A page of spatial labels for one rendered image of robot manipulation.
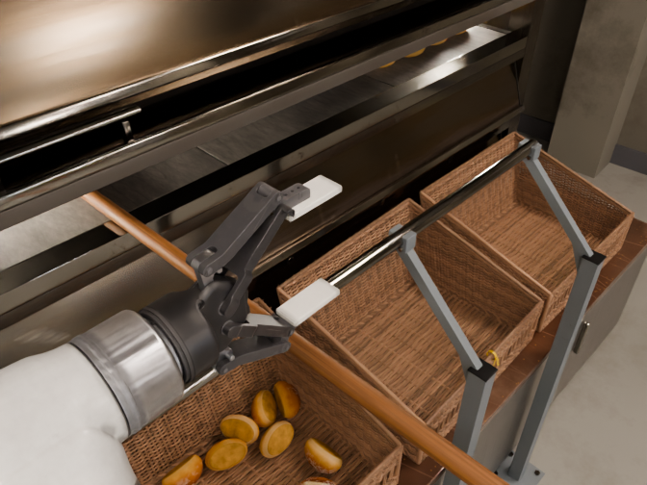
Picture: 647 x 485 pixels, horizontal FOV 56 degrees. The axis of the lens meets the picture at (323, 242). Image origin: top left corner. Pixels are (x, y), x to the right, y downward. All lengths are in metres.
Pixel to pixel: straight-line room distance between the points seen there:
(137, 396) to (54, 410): 0.06
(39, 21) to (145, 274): 0.53
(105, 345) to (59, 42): 0.62
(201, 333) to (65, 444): 0.13
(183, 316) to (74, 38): 0.61
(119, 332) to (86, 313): 0.76
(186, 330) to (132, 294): 0.78
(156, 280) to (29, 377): 0.84
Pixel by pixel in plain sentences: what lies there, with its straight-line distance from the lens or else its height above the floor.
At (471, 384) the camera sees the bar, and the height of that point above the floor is 0.92.
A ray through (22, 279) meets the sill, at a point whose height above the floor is 1.18.
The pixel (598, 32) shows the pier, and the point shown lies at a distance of 3.57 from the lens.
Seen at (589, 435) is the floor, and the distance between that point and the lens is 2.45.
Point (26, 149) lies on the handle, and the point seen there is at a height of 1.46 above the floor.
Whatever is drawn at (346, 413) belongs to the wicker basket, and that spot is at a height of 0.69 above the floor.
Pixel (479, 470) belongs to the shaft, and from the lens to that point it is 0.80.
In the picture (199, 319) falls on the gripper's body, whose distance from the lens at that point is 0.51.
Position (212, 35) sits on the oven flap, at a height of 1.50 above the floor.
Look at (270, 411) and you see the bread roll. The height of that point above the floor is 0.64.
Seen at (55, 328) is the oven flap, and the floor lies 1.04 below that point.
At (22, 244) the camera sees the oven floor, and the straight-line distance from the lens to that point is 1.24.
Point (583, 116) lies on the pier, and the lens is 3.72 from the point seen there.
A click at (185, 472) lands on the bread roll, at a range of 1.45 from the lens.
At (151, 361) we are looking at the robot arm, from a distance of 0.49.
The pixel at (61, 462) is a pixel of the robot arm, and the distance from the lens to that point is 0.47.
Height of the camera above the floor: 1.87
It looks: 38 degrees down
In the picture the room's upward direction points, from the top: straight up
